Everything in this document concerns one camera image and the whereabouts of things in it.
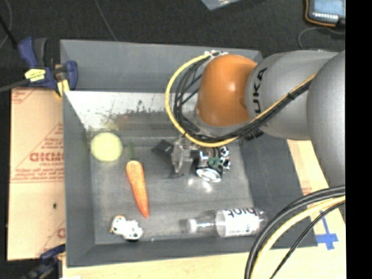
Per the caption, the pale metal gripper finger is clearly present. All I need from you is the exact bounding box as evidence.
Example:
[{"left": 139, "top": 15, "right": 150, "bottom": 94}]
[
  {"left": 183, "top": 148, "right": 195, "bottom": 174},
  {"left": 170, "top": 143, "right": 184, "bottom": 178}
]

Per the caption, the black flat rectangular object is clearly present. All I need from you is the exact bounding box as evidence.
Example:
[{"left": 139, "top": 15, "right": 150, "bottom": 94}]
[{"left": 151, "top": 139, "right": 176, "bottom": 158}]

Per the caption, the grey metal bin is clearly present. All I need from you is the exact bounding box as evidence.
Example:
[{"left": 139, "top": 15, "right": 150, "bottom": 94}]
[{"left": 59, "top": 38, "right": 318, "bottom": 267}]

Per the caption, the orange toy carrot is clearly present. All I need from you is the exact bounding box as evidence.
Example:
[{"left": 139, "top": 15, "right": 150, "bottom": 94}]
[{"left": 125, "top": 140, "right": 150, "bottom": 219}]

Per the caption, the clear bottle with white label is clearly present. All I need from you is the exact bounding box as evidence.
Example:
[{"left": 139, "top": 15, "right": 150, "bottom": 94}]
[{"left": 179, "top": 208, "right": 269, "bottom": 239}]

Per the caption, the yellow-green ball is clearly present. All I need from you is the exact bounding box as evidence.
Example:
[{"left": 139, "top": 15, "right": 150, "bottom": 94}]
[{"left": 90, "top": 131, "right": 123, "bottom": 163}]

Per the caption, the white toy animal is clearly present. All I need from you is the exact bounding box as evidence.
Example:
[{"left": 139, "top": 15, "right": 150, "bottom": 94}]
[{"left": 110, "top": 214, "right": 144, "bottom": 242}]

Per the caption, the brown cardboard board, red print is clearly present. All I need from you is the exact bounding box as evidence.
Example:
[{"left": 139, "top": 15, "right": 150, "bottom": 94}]
[{"left": 7, "top": 87, "right": 67, "bottom": 261}]

